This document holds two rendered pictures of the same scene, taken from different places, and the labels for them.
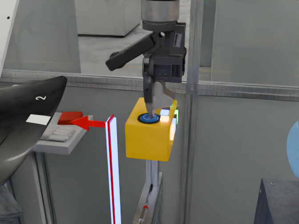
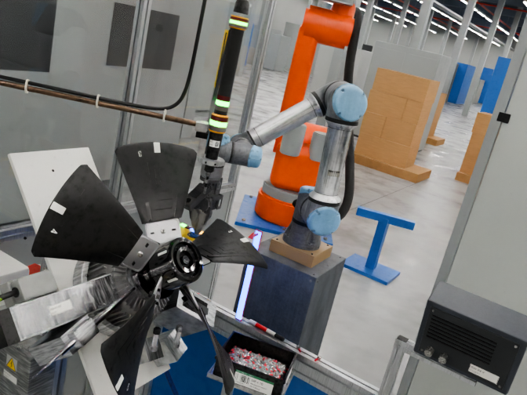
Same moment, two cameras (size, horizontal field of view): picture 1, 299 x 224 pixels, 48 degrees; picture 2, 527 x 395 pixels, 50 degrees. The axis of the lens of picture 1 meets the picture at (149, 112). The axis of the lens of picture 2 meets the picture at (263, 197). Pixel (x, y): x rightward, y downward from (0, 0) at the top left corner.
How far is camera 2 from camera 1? 173 cm
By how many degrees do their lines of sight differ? 67
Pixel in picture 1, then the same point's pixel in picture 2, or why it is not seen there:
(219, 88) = (132, 207)
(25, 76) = not seen: outside the picture
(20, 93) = (218, 232)
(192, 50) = (119, 179)
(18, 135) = (249, 248)
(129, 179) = not seen: hidden behind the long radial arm
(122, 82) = not seen: hidden behind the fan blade
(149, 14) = (216, 175)
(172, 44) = (217, 188)
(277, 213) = (271, 257)
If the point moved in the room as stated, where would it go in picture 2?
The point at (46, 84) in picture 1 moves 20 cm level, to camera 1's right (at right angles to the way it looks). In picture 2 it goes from (218, 225) to (243, 211)
